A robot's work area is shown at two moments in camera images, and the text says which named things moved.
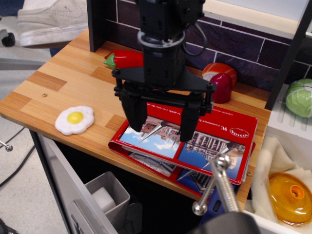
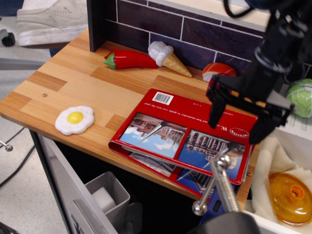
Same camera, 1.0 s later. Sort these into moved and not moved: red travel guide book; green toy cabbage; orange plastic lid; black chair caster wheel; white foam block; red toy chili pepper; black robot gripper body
Moved: black robot gripper body
Not moved: black chair caster wheel; green toy cabbage; red travel guide book; white foam block; orange plastic lid; red toy chili pepper
